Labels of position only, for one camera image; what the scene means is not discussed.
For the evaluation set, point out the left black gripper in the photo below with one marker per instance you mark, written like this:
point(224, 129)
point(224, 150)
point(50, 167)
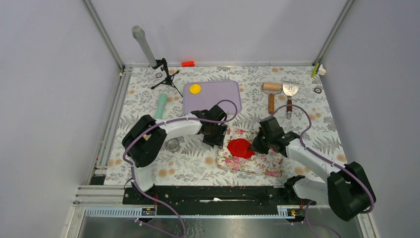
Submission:
point(218, 140)

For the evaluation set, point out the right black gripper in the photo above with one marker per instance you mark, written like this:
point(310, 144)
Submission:
point(255, 146)

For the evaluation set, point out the floral tray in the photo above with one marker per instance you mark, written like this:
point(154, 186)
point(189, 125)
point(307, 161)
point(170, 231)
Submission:
point(260, 164)

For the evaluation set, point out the red dough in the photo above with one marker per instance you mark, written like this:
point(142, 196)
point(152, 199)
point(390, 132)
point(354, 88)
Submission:
point(240, 148)

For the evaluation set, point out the clear round cutter cup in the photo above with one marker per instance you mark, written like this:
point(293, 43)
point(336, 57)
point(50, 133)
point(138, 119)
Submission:
point(173, 145)

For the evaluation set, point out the wooden dough roller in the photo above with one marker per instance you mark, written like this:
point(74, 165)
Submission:
point(273, 88)

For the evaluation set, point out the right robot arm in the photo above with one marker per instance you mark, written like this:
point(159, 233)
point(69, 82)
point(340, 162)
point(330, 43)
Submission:
point(345, 188)

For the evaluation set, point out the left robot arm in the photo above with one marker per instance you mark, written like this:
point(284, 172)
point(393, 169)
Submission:
point(144, 141)

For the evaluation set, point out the yellow dough disc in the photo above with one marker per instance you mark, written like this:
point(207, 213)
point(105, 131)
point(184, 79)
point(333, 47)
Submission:
point(195, 89)

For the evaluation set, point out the metal dough scraper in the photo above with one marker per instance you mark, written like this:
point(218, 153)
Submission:
point(289, 89)

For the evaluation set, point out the purple tray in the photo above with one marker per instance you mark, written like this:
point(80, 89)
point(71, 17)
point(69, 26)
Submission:
point(226, 93)

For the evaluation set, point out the mint green rolling pin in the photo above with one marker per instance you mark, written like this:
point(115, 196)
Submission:
point(161, 103)

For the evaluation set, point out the orange red block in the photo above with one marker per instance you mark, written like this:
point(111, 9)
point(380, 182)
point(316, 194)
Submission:
point(188, 64)

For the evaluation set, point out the white green clip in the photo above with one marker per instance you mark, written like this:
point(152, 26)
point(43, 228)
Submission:
point(318, 70)

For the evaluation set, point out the black mini tripod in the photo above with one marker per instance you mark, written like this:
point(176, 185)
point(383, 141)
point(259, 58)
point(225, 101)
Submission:
point(168, 80)

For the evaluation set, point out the grey microphone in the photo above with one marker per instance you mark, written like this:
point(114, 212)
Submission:
point(140, 36)

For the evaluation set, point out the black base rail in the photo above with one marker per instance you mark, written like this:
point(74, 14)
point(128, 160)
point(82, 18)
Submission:
point(216, 200)

